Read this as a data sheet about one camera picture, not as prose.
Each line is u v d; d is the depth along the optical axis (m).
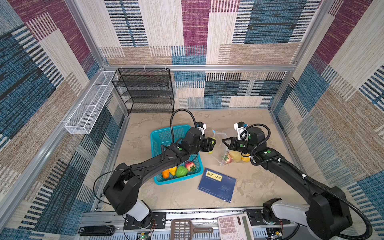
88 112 0.94
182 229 0.72
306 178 0.46
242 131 0.74
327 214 0.40
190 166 0.87
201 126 0.74
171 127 0.70
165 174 0.85
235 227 0.70
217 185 0.84
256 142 0.62
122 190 0.43
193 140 0.62
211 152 0.73
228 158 0.85
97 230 0.68
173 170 0.85
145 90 1.11
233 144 0.70
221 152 0.92
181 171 0.83
